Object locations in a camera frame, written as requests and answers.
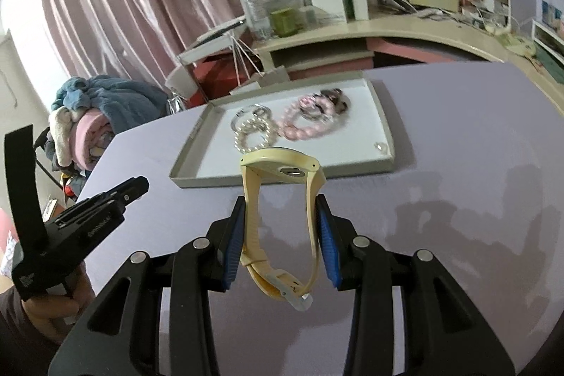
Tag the blue fleece blanket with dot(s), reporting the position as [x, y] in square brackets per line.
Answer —
[119, 98]

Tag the green jar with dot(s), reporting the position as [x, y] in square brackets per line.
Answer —
[283, 23]

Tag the silver bangle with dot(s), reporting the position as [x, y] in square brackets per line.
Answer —
[249, 108]

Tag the person's left hand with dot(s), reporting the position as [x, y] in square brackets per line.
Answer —
[61, 310]

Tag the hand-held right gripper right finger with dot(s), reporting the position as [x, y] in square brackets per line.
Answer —
[328, 244]

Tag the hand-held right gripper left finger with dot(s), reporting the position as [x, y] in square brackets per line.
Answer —
[233, 244]

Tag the beige curved desk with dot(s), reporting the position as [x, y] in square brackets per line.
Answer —
[396, 28]

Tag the low white shelf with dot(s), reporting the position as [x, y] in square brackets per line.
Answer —
[548, 45]

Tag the white folding stand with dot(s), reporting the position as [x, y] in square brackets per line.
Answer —
[207, 45]

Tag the person's left forearm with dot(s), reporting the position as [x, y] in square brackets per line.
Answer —
[17, 327]

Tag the pink folded blanket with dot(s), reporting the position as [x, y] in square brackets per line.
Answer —
[88, 138]

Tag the yellow wrist watch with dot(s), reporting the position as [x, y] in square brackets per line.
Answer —
[273, 158]

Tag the grey jewelry tray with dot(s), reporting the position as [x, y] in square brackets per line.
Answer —
[352, 133]

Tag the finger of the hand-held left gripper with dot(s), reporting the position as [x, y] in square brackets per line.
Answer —
[130, 190]

